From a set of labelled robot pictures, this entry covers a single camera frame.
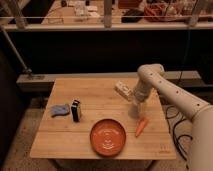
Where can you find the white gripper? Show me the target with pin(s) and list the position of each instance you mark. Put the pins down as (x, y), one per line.
(139, 106)

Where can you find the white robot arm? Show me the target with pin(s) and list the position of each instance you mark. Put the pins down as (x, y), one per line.
(198, 111)

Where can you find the black eraser block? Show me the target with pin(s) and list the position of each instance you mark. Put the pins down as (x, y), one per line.
(76, 111)

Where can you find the orange toy carrot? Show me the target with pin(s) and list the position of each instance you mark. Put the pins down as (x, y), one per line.
(141, 125)

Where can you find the white rectangular box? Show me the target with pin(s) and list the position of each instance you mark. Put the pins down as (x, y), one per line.
(124, 90)

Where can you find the orange plate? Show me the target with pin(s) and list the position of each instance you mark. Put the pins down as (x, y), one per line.
(107, 137)

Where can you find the wooden table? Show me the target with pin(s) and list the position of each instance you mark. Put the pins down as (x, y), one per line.
(62, 138)

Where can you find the blue sponge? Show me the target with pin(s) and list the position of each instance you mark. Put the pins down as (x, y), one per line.
(59, 110)

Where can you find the grey metal ledge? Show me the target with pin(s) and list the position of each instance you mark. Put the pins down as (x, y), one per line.
(44, 82)

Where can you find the diagonal metal pole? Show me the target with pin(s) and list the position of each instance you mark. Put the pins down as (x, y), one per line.
(27, 70)

